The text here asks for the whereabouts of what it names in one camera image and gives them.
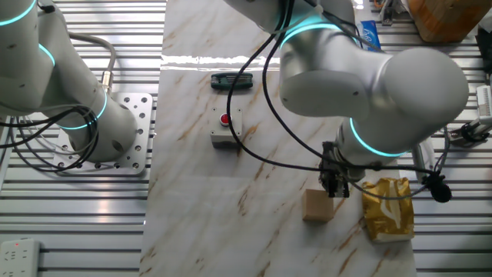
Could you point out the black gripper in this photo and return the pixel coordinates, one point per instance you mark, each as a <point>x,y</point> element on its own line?
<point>331,169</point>

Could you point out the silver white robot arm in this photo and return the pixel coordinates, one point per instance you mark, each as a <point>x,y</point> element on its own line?
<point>384,96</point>

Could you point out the small wooden block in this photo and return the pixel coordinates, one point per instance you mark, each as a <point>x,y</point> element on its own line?
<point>317,205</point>

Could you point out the gold tissue pack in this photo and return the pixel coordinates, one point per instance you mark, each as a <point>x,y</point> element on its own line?
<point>388,215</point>

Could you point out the white marble pattern sheet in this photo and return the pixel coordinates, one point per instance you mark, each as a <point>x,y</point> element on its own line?
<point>211,200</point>

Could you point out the red push button box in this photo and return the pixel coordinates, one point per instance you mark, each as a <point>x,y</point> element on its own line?
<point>221,134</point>

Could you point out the green hex key set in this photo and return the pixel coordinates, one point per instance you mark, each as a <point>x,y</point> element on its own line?
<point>231,81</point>

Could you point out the blue white tissue pack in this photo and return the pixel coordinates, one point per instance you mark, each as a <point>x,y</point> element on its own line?
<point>371,32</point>

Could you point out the brown cardboard box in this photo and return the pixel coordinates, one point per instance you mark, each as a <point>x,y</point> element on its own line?
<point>446,21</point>

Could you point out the white power strip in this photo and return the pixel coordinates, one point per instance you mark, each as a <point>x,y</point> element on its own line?
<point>19,258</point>

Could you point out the silver finned camera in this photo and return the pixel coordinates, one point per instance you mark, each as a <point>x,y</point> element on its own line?
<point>485,101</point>

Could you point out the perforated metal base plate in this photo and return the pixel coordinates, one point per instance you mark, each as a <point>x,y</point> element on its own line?
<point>143,115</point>

